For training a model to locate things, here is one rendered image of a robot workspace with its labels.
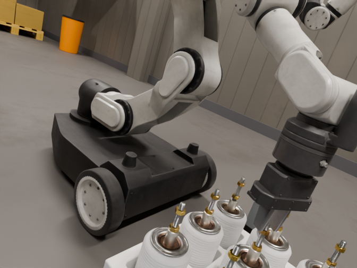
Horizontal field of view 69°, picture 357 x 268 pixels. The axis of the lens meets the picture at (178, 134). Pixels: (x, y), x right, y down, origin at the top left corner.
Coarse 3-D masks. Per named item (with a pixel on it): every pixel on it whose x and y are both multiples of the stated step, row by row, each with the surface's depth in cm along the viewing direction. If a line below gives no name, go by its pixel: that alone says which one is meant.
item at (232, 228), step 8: (216, 200) 70; (216, 208) 66; (216, 216) 64; (224, 216) 63; (224, 224) 63; (232, 224) 63; (240, 224) 63; (224, 232) 64; (232, 232) 64; (240, 232) 65; (224, 240) 64; (232, 240) 65; (224, 248) 65
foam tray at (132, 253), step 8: (240, 240) 71; (136, 248) 55; (120, 256) 51; (128, 256) 52; (136, 256) 53; (216, 256) 62; (104, 264) 50; (112, 264) 49; (120, 264) 50; (128, 264) 52; (216, 264) 57; (288, 264) 65
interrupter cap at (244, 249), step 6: (246, 246) 54; (240, 252) 52; (246, 252) 53; (240, 258) 50; (258, 258) 52; (264, 258) 52; (240, 264) 49; (246, 264) 49; (252, 264) 50; (258, 264) 51; (264, 264) 51
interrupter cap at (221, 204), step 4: (220, 200) 69; (224, 200) 70; (228, 200) 70; (216, 204) 67; (220, 204) 67; (224, 204) 68; (220, 208) 65; (224, 208) 66; (236, 208) 68; (240, 208) 68; (224, 212) 64; (228, 212) 65; (232, 212) 66; (236, 212) 67; (240, 212) 67; (228, 216) 64; (232, 216) 63; (236, 216) 64; (240, 216) 64
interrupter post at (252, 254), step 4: (252, 248) 50; (248, 252) 51; (252, 252) 50; (256, 252) 49; (260, 252) 50; (248, 256) 50; (252, 256) 50; (256, 256) 50; (248, 260) 50; (252, 260) 50; (256, 260) 50
